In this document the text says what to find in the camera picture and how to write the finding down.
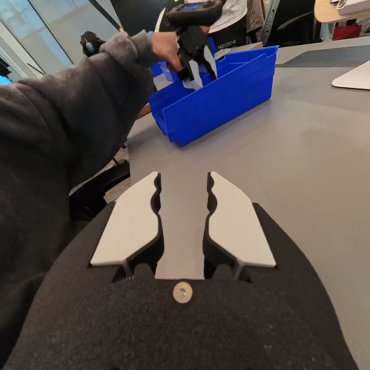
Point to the person's left hand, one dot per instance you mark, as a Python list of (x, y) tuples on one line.
[(166, 49)]

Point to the black desk chair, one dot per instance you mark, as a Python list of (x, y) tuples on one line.
[(101, 179)]

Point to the grey desk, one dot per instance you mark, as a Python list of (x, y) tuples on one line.
[(289, 173)]

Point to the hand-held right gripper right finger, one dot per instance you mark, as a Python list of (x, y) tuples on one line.
[(240, 231)]

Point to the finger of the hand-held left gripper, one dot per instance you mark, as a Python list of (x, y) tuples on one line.
[(193, 78), (210, 62)]

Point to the person's left forearm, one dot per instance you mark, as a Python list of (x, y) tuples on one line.
[(72, 101)]

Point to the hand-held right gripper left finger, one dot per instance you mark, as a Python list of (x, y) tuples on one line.
[(124, 231)]

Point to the red object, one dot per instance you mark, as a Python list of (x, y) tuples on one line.
[(347, 31)]

